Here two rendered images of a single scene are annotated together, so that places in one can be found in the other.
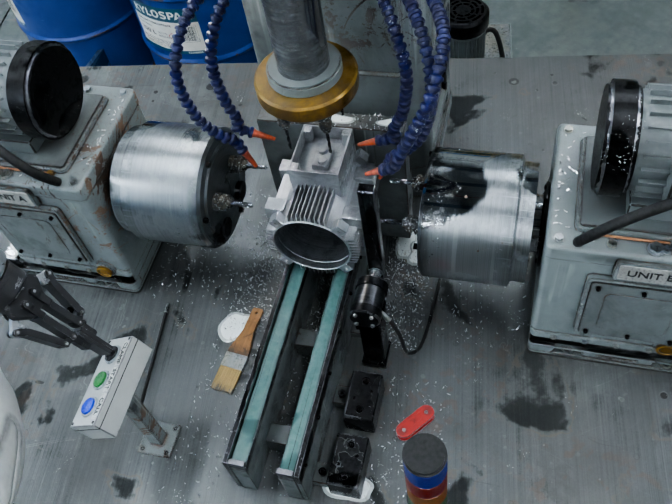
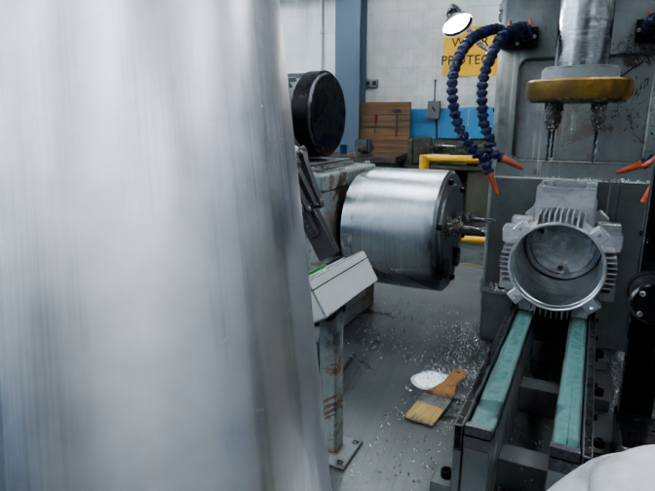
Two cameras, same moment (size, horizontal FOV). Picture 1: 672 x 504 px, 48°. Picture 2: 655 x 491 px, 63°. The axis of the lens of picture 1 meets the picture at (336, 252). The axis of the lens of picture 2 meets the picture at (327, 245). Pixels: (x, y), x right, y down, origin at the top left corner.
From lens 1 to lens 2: 100 cm
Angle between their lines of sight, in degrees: 41
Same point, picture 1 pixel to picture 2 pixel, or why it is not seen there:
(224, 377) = (422, 411)
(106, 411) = (324, 283)
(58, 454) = not seen: hidden behind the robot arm
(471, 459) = not seen: outside the picture
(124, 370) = (350, 267)
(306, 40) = (602, 18)
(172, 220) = (404, 222)
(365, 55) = (603, 142)
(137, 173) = (379, 180)
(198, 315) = (387, 366)
